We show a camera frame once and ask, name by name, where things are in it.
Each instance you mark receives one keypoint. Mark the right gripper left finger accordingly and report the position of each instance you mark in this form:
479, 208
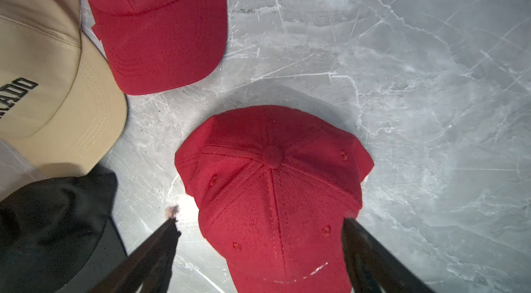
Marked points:
146, 269

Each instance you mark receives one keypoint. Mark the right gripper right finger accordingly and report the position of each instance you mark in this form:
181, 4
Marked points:
371, 267

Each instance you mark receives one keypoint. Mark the maroon cap front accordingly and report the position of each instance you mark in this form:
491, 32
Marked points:
273, 186

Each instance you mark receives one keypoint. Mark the maroon cap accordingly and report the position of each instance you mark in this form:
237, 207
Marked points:
159, 45
273, 186

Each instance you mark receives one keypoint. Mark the black cap front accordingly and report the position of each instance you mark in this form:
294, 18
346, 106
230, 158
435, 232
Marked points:
58, 235

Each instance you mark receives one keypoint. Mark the beige cap centre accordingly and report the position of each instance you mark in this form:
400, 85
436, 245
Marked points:
61, 109

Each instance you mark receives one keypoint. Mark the maroon cap back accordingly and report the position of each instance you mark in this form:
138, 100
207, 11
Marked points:
159, 45

